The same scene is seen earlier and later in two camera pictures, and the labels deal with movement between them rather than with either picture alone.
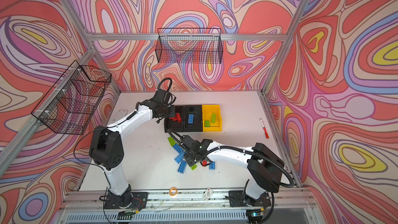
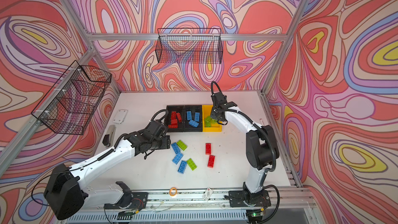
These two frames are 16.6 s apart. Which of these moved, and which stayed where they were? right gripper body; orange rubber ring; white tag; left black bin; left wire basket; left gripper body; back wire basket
Moved: right gripper body; left gripper body
Stayed: left wire basket; left black bin; white tag; orange rubber ring; back wire basket
